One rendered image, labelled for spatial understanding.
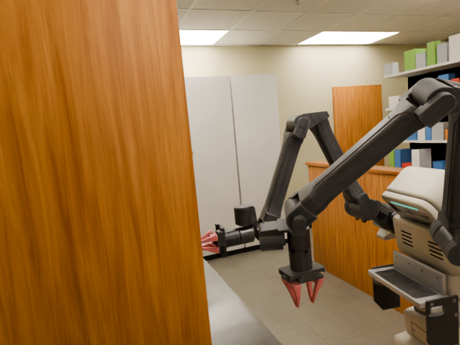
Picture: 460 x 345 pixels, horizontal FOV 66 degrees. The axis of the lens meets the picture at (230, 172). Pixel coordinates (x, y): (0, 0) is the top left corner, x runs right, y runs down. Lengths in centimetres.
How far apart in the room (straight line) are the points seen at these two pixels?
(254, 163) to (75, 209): 370
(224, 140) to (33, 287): 356
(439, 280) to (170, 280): 75
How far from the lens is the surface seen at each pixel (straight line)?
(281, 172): 120
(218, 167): 424
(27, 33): 86
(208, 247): 116
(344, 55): 580
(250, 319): 125
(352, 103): 574
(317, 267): 95
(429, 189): 113
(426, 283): 125
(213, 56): 481
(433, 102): 78
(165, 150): 84
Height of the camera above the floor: 156
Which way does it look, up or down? 7 degrees down
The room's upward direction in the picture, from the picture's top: 5 degrees counter-clockwise
